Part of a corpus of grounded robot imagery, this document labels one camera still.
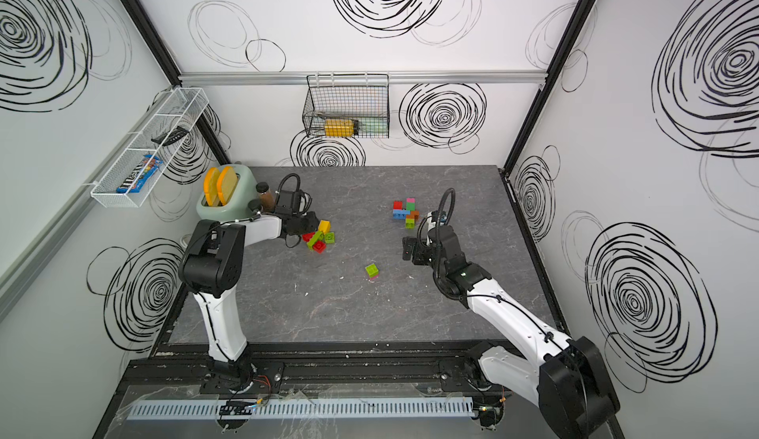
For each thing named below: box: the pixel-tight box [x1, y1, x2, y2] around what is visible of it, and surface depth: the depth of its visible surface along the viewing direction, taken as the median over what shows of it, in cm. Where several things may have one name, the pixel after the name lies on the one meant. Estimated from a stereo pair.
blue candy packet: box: [115, 154, 165, 193], surface depth 72 cm
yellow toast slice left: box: [203, 167, 220, 207], surface depth 89 cm
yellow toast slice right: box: [216, 166, 239, 206], surface depth 91 cm
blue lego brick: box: [392, 209, 411, 220], surface depth 107 cm
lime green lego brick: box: [364, 263, 380, 280], surface depth 91 cm
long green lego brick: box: [306, 230, 324, 251], surface depth 98 cm
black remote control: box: [151, 125, 189, 147], surface depth 82 cm
